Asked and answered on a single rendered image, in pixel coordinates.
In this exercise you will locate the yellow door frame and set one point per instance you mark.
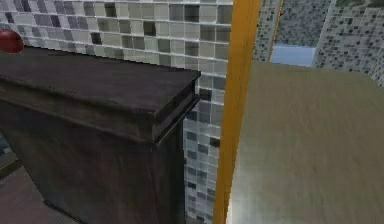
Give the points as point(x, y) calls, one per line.
point(235, 100)

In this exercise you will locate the pale blue window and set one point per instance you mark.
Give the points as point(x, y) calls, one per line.
point(292, 54)

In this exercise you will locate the dark brown wooden cabinet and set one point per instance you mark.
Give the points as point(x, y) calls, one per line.
point(100, 133)

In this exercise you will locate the red round ball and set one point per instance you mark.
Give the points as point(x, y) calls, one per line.
point(10, 40)

